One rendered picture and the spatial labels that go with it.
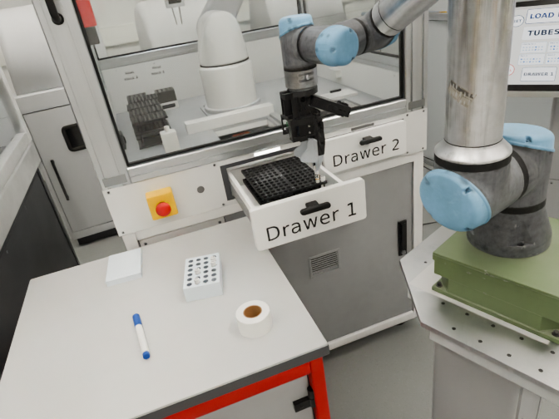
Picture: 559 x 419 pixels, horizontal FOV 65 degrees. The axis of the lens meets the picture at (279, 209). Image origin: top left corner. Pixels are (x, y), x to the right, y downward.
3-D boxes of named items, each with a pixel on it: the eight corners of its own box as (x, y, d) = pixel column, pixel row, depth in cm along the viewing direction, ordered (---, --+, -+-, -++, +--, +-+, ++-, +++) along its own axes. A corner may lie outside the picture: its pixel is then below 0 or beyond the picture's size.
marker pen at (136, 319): (151, 357, 86) (149, 352, 85) (143, 361, 85) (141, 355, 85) (140, 317, 97) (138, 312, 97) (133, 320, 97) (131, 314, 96)
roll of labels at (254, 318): (233, 324, 91) (230, 309, 89) (262, 309, 94) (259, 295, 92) (248, 344, 85) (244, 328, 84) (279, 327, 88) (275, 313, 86)
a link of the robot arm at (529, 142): (561, 189, 81) (572, 120, 75) (521, 218, 75) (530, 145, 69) (499, 174, 90) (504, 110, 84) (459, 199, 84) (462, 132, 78)
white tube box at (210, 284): (223, 294, 100) (220, 282, 98) (186, 302, 100) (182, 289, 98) (221, 264, 111) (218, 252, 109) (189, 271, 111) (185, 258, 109)
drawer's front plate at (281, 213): (367, 218, 110) (364, 178, 105) (258, 252, 103) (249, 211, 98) (363, 214, 111) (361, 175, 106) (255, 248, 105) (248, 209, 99)
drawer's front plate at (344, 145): (406, 152, 143) (406, 120, 137) (325, 175, 136) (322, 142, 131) (403, 150, 144) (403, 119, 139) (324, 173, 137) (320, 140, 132)
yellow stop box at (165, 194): (179, 214, 121) (172, 192, 118) (153, 222, 120) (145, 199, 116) (176, 208, 126) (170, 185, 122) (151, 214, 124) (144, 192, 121)
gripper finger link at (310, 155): (299, 174, 110) (294, 140, 106) (321, 169, 111) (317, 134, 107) (304, 179, 107) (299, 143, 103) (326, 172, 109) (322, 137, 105)
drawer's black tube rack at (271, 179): (328, 202, 116) (327, 180, 113) (267, 221, 112) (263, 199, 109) (299, 174, 135) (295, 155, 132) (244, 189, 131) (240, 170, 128)
